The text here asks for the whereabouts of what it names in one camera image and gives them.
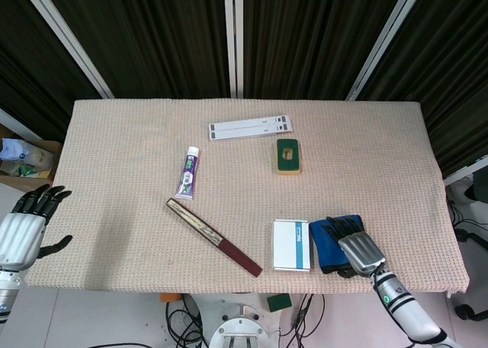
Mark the orange object on floor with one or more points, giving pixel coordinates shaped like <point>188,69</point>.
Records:
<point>169,297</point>

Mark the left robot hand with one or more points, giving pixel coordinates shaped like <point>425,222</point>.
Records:
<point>19,231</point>

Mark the green and yellow sponge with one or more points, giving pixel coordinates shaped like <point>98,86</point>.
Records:
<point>289,157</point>

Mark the blue cloth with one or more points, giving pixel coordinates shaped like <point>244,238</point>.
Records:
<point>331,249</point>

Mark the white box with blue stripe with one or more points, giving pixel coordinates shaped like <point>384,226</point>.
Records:
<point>292,245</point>

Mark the black office chair base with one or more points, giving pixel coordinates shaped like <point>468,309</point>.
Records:
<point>468,226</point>

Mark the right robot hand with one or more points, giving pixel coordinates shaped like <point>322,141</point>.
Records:
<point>358,245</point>

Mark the beige woven tablecloth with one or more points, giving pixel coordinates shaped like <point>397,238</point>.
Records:
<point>244,195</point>

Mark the folded dark red fan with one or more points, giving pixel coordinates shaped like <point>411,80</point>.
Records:
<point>213,236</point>

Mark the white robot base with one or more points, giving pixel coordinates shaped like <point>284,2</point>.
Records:
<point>240,327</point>

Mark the white flat packaging strip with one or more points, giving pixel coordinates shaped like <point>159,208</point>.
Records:
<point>249,127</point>

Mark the purple toothpaste tube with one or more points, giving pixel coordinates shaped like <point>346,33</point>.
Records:
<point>187,174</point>

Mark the green sponge on floor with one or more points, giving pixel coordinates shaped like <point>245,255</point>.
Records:
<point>279,301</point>

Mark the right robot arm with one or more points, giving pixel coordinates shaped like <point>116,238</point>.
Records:
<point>404,306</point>

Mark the cardboard box with clutter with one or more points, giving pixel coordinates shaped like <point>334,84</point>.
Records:
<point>24,159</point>

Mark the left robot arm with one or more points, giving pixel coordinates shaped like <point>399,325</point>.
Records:
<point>7,290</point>

